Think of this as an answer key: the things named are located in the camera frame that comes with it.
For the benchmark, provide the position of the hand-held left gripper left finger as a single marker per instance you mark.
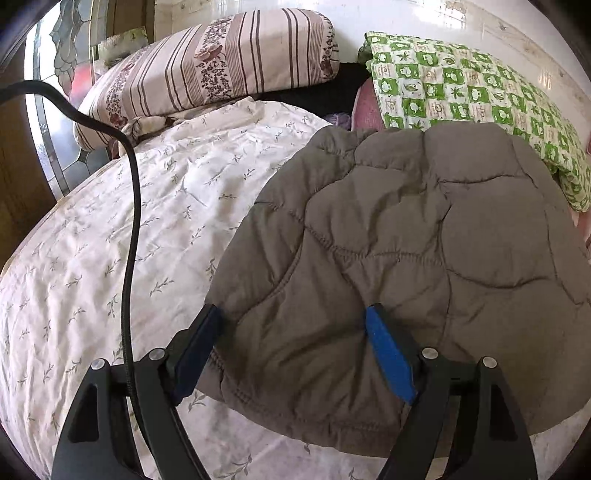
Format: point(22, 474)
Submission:
point(198, 350)

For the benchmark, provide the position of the green checked pillow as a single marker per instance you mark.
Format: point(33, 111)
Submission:
point(461, 87)

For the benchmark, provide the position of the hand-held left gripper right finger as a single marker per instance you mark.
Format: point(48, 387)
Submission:
point(392, 353)

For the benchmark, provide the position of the white leaf-print bed sheet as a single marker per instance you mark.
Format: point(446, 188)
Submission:
point(138, 230)

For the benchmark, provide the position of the pink cloth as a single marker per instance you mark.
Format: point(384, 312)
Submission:
point(364, 108)

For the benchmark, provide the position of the crumpled patterned cloth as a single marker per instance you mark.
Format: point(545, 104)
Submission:
point(147, 124)

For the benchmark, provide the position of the stained glass door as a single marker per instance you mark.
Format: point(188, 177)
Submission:
point(60, 69)

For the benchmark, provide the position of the brown quilted jacket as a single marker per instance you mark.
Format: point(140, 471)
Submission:
point(415, 221)

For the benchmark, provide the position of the green floral cushion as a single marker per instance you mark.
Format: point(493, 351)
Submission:
point(122, 44)

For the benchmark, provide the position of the striped floral pillow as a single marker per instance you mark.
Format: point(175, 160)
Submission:
point(207, 64)

